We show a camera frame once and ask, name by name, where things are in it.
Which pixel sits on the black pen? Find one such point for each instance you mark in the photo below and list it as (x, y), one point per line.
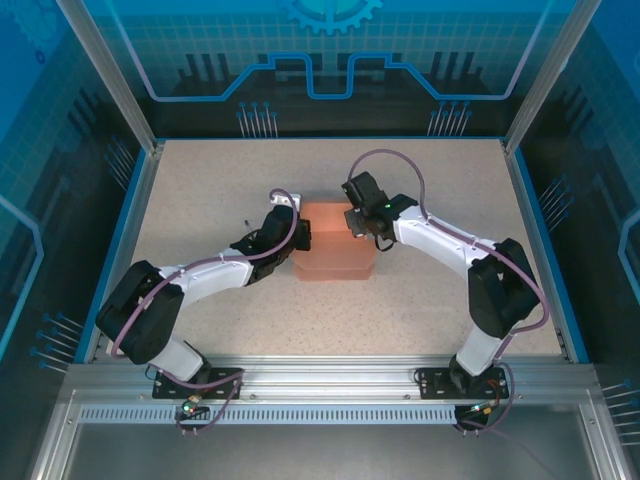
(248, 224)

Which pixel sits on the orange paper box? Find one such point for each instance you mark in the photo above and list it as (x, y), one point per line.
(335, 250)

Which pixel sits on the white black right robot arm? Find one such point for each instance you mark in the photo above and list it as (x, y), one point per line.
(440, 237)

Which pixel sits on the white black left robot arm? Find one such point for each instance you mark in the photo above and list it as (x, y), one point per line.
(215, 275)

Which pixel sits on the blue table side trim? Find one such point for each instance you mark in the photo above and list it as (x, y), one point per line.
(124, 225)
(539, 225)

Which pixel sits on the aluminium mounting beam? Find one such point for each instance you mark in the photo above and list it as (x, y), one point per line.
(325, 380)

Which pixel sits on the aluminium table side rail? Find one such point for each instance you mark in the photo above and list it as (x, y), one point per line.
(143, 200)
(521, 200)

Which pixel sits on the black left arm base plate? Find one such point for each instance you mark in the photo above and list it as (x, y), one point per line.
(165, 387)

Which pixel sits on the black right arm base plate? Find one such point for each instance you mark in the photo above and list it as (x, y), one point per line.
(430, 382)

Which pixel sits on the aluminium frame post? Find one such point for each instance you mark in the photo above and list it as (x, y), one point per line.
(107, 75)
(542, 75)

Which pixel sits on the grey metal tray frame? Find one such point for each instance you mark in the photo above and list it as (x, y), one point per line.
(325, 450)

